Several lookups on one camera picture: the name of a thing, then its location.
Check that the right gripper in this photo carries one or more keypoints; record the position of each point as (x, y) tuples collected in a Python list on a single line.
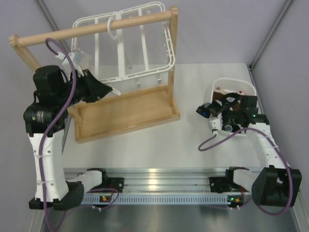
[(224, 112)]

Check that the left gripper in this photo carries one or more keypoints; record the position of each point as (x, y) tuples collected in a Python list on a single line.
[(92, 84)]

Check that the black blue sports sock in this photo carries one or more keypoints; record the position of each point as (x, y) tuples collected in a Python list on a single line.
[(216, 107)]

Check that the white plastic clip hanger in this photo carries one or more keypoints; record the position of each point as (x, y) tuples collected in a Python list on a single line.
[(137, 48)]

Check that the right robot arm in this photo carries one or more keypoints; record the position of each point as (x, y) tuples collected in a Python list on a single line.
[(277, 184)]

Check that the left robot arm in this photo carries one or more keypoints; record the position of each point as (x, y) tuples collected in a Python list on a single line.
[(45, 125)]

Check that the wooden hanger rack stand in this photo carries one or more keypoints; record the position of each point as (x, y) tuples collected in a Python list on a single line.
[(114, 114)]

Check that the beige brown sock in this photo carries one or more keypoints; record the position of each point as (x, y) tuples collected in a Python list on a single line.
[(218, 93)]

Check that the white perforated sock basket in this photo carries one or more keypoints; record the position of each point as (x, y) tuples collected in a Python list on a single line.
[(231, 83)]

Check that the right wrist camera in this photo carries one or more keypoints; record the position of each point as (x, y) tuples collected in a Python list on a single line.
[(215, 123)]

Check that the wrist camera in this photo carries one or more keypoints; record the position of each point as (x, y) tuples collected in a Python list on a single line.
[(80, 60), (215, 123)]

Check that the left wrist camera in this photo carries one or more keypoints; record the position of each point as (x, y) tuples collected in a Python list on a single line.
[(80, 60)]

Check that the aluminium mounting rail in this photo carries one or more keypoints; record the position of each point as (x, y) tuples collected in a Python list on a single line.
[(151, 181)]

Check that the white slotted cable duct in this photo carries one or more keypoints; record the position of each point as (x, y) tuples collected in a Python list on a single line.
[(164, 199)]

